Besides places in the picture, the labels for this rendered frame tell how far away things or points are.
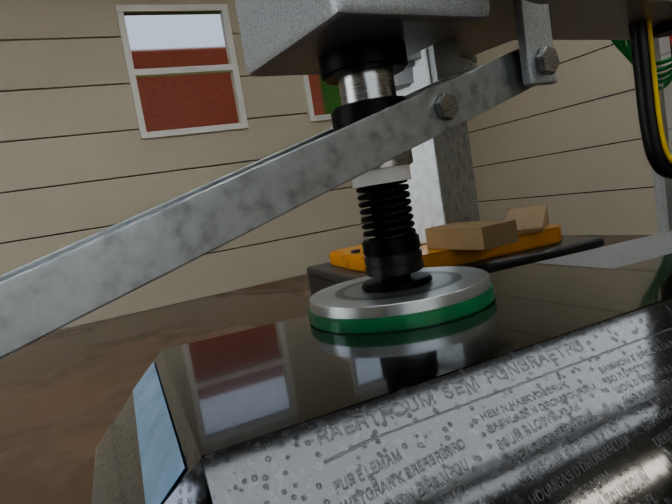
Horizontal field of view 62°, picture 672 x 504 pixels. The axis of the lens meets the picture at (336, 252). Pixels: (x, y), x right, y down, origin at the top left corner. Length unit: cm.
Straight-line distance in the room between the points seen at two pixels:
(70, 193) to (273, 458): 624
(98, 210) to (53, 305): 609
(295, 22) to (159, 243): 26
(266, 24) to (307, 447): 45
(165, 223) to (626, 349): 40
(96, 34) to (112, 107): 77
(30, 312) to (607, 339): 46
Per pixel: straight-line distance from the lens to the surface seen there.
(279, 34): 63
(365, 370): 47
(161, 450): 45
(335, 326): 60
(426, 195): 145
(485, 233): 122
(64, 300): 48
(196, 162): 672
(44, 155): 660
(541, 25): 76
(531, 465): 43
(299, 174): 53
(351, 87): 64
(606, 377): 50
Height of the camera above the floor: 95
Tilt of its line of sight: 6 degrees down
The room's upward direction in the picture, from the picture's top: 9 degrees counter-clockwise
